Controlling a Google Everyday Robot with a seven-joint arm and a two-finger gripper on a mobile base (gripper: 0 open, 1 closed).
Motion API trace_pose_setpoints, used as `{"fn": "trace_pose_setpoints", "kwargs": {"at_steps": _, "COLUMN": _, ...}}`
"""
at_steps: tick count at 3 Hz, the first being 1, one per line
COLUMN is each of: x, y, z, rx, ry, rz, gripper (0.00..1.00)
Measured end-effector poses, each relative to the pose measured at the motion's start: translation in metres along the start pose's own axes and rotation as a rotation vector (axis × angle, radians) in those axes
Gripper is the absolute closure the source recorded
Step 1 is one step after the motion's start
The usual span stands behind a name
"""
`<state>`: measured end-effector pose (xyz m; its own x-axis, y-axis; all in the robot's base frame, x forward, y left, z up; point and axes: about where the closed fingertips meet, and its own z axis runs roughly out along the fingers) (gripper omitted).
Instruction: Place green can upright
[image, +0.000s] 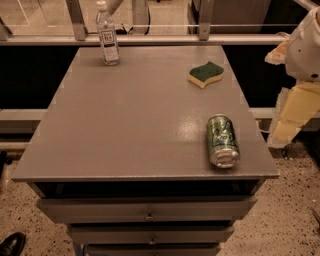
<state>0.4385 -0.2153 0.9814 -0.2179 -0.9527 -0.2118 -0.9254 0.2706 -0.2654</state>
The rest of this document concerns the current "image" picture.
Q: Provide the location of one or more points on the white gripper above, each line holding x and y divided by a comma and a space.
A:
304, 53

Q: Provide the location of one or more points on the green soda can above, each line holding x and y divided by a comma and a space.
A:
222, 144

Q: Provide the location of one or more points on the green yellow sponge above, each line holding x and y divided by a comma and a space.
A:
205, 74

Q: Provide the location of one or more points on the metal railing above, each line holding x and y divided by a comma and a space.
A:
61, 23

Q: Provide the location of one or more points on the grey drawer cabinet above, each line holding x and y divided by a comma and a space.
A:
121, 156

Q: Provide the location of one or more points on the clear plastic water bottle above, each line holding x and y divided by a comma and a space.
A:
107, 34

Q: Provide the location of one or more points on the black shoe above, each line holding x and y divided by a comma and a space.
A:
13, 245

